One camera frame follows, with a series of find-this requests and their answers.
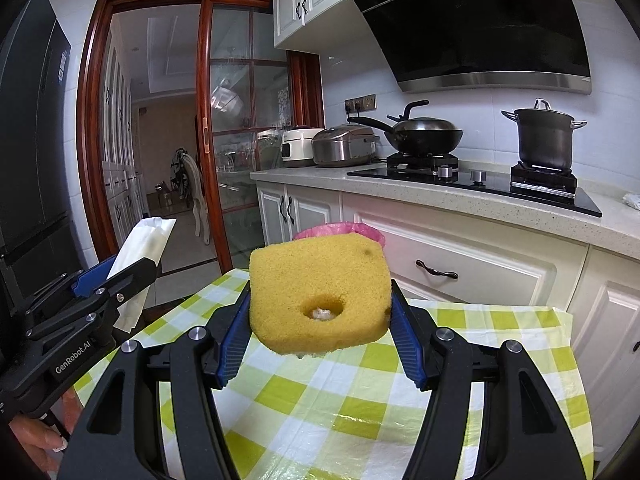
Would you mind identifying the white hallway cabinets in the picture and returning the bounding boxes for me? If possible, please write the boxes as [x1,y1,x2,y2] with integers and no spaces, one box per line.
[100,35,151,257]

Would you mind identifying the red-brown wooden door frame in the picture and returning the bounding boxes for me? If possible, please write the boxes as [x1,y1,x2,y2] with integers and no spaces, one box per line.
[77,0,326,282]

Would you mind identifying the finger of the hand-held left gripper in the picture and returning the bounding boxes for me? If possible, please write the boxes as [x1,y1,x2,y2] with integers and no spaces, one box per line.
[17,255,121,314]
[24,257,157,357]

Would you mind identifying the steel stock pot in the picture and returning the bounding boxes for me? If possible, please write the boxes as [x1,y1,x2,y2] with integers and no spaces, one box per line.
[501,99,587,171]

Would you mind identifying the white upper kitchen cabinet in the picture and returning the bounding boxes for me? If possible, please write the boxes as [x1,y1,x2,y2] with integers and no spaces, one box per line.
[272,0,364,54]

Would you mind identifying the white rice cooker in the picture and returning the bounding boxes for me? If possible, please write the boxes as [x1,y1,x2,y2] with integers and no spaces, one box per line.
[281,126,325,168]

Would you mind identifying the person's left hand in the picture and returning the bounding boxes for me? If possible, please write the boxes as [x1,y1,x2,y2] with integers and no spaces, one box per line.
[7,414,69,476]

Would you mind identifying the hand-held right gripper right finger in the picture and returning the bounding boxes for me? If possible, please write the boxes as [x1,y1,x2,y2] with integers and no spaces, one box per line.
[387,279,586,480]

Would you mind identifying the white lower kitchen cabinets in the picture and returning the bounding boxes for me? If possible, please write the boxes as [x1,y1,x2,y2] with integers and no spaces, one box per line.
[256,180,640,463]

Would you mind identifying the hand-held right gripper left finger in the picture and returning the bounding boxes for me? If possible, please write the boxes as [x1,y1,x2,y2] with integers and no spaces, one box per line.
[57,280,253,480]

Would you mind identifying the gold wall socket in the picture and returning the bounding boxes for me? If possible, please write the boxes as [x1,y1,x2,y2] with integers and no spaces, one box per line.
[344,95,377,114]

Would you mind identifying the silver rice cooker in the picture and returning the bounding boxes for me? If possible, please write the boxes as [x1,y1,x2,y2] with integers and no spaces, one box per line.
[311,122,381,168]

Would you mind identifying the black wok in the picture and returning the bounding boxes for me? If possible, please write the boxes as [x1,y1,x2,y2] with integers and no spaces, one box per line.
[347,100,465,155]

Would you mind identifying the pink plastic bin liner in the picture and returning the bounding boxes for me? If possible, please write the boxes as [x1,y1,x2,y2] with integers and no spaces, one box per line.
[292,221,387,251]

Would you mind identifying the black refrigerator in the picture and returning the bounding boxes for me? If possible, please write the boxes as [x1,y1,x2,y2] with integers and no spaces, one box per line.
[0,0,89,302]

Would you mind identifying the white paper bag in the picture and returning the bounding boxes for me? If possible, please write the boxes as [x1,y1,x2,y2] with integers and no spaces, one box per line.
[102,217,178,334]

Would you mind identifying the black range hood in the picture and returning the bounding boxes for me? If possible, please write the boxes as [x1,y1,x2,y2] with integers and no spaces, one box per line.
[341,0,594,95]

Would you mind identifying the black glass gas stove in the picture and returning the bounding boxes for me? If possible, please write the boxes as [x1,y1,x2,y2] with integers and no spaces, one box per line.
[346,152,604,219]

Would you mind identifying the green checkered tablecloth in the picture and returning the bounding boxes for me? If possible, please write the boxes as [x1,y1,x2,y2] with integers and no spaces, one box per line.
[72,269,594,480]

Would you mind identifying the yellow sponge with hole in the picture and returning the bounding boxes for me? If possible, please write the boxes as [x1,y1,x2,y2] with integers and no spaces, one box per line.
[248,232,391,359]

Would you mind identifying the white dining chair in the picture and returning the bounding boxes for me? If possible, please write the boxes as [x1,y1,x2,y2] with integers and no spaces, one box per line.
[172,147,212,246]

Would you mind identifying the sliding glass door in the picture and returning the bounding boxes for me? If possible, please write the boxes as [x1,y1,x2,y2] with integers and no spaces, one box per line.
[197,0,307,274]

